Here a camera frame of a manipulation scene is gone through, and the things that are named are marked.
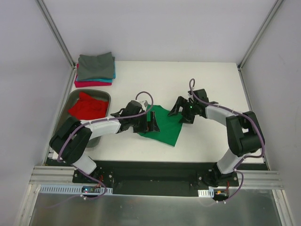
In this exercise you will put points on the left aluminium frame post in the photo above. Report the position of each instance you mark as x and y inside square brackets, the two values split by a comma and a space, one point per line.
[51, 23]

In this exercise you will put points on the green t-shirt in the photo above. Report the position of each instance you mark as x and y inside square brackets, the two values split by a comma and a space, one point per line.
[169, 126]

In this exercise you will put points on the white cable duct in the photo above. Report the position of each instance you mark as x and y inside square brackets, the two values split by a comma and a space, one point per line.
[209, 193]
[84, 190]

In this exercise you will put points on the grey plastic tray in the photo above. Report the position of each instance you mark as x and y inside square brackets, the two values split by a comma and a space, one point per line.
[74, 96]

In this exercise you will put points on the aluminium frame post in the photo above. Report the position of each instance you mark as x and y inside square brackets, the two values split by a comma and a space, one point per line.
[51, 23]
[263, 28]

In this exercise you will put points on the folded grey t-shirt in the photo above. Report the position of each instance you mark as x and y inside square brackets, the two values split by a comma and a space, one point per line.
[90, 66]

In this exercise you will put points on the right white cable duct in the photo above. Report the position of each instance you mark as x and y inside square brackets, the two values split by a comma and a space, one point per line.
[209, 193]

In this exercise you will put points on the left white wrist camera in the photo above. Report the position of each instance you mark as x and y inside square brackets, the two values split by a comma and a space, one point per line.
[144, 104]

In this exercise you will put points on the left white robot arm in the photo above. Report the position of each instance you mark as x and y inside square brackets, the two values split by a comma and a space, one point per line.
[72, 138]

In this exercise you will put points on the folded teal t-shirt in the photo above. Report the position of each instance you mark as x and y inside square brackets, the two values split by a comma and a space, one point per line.
[107, 74]

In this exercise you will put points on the folded magenta t-shirt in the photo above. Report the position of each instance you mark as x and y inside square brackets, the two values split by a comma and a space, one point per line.
[94, 82]

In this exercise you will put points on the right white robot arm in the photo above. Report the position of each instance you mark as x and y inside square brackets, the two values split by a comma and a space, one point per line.
[245, 138]

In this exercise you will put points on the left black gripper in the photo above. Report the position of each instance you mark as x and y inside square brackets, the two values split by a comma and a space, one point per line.
[143, 123]

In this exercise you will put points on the right aluminium frame post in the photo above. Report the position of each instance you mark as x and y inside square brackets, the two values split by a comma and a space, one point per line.
[263, 28]

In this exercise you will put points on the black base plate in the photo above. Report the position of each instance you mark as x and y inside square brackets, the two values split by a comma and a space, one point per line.
[182, 179]

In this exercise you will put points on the red t-shirt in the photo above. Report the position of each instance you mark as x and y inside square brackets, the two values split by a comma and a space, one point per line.
[88, 108]

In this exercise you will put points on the left white cable duct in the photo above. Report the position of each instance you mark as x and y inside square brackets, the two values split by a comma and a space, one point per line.
[84, 190]

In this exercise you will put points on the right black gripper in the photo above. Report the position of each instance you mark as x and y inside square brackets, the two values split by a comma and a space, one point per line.
[186, 109]

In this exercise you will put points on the aluminium front rail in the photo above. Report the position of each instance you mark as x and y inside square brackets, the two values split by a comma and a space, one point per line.
[253, 179]

